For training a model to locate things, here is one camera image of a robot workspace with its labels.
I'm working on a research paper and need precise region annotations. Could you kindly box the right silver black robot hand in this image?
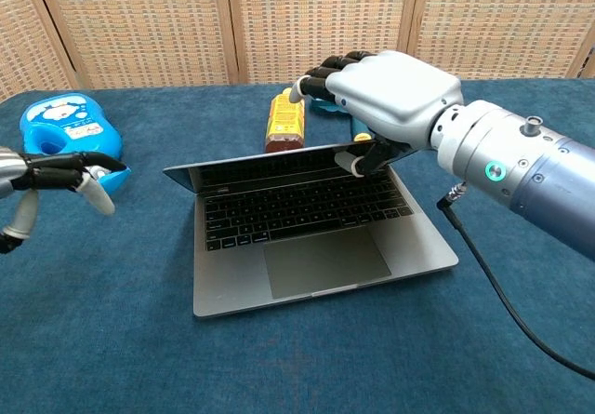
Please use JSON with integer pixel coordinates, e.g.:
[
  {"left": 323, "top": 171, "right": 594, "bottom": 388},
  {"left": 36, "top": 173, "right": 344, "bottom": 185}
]
[{"left": 284, "top": 50, "right": 466, "bottom": 179}]

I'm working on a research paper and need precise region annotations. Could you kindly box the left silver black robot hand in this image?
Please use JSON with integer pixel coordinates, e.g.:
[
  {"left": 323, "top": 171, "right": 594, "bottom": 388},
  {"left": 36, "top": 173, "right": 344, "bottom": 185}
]
[{"left": 0, "top": 146, "right": 129, "bottom": 255}]

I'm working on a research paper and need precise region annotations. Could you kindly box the silver laptop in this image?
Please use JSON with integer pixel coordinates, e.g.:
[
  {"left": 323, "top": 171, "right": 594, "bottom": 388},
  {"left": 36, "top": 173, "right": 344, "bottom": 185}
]
[{"left": 162, "top": 140, "right": 460, "bottom": 319}]

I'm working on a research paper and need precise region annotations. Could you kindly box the woven folding screen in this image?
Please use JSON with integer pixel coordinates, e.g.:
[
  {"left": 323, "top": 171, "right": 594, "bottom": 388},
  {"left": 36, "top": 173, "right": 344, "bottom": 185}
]
[{"left": 0, "top": 0, "right": 595, "bottom": 103}]

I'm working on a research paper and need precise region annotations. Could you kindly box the blue detergent pump bottle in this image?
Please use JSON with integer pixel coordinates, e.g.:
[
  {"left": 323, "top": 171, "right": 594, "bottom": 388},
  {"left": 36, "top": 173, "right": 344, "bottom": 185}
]
[{"left": 19, "top": 96, "right": 133, "bottom": 196}]

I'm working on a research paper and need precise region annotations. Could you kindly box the yellow label tea bottle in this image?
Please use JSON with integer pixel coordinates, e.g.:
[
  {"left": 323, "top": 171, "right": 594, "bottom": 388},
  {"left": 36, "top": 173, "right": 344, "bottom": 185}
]
[{"left": 264, "top": 87, "right": 309, "bottom": 154}]

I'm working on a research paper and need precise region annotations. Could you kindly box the blue table cloth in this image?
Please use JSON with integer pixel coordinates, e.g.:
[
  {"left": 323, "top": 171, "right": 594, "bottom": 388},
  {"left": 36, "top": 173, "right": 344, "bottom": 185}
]
[{"left": 0, "top": 77, "right": 595, "bottom": 414}]

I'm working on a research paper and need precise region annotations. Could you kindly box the teal handle lint roller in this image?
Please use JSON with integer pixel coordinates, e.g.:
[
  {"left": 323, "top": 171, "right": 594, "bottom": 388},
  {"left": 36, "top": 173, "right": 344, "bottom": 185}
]
[{"left": 308, "top": 97, "right": 374, "bottom": 143}]

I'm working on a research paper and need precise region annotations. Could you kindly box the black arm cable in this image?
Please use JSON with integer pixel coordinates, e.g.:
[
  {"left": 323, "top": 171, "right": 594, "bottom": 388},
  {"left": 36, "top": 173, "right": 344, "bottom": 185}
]
[{"left": 436, "top": 181, "right": 595, "bottom": 381}]

